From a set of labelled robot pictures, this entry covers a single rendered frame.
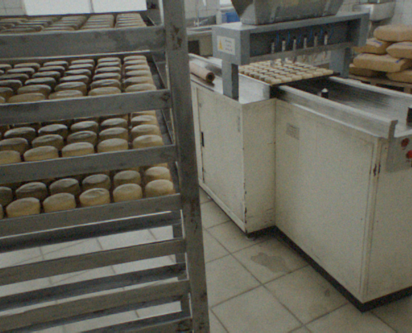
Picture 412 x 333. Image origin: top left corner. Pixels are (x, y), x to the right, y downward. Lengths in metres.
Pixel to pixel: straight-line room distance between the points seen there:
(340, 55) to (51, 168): 2.03
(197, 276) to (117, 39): 0.42
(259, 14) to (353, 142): 0.78
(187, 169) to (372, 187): 1.14
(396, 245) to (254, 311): 0.68
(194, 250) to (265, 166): 1.55
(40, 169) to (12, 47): 0.18
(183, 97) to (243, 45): 1.41
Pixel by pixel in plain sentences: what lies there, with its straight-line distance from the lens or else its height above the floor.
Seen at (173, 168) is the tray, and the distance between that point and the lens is 0.87.
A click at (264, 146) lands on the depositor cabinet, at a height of 0.59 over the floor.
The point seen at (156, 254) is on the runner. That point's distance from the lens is 0.76.
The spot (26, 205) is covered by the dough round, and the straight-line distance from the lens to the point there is 0.78.
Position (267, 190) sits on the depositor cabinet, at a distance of 2.31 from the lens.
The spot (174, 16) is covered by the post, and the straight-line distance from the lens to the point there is 0.60.
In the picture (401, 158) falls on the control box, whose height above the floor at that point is 0.75.
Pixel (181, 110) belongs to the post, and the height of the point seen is 1.22.
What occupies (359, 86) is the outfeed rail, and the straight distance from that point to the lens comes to 2.12.
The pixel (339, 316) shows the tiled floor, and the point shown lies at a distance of 2.06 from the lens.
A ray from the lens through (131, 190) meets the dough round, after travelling 0.75.
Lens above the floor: 1.39
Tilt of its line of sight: 24 degrees down
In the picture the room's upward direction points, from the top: 4 degrees counter-clockwise
